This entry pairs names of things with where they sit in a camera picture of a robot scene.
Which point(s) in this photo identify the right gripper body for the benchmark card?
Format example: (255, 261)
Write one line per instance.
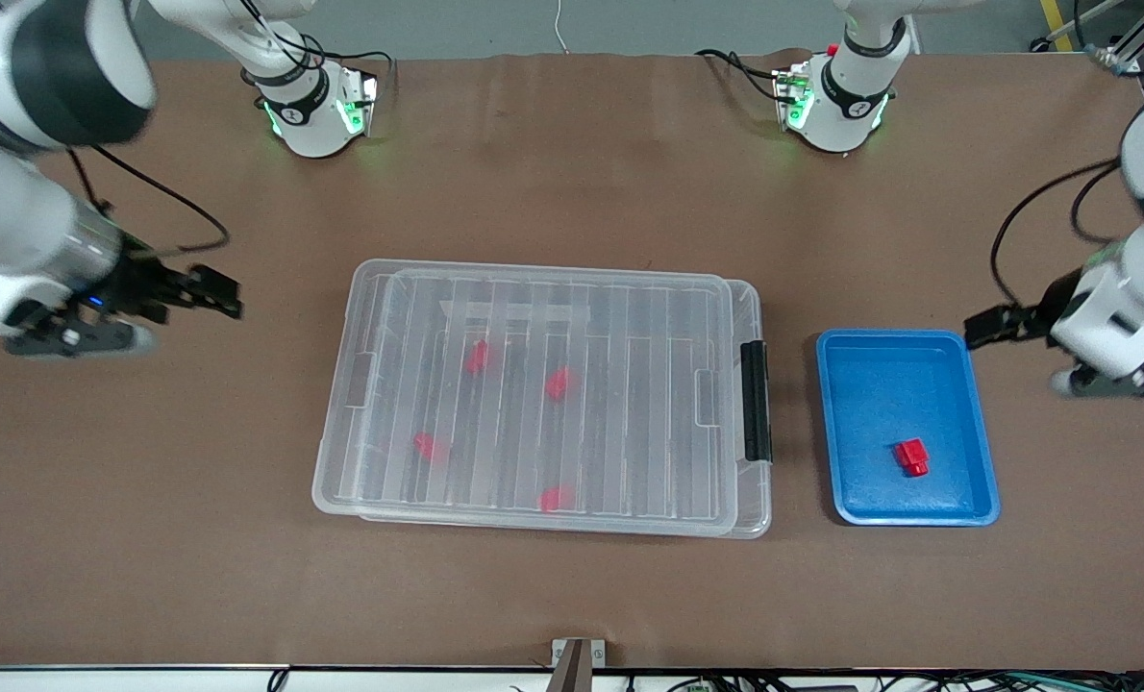
(145, 285)

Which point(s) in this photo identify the red block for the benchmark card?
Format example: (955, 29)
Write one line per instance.
(477, 358)
(912, 457)
(428, 445)
(556, 498)
(559, 383)

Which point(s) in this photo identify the clear plastic storage box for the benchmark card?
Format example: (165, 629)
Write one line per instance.
(524, 432)
(753, 500)

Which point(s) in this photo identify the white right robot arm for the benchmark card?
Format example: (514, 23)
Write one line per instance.
(14, 211)

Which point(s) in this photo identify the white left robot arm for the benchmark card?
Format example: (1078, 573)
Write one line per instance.
(856, 86)

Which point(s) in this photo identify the blue plastic tray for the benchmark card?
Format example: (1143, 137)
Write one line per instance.
(880, 384)

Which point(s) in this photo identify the aluminium profile frame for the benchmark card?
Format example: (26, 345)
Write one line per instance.
(1134, 34)

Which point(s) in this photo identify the grey metal bracket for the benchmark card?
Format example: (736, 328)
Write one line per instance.
(577, 658)

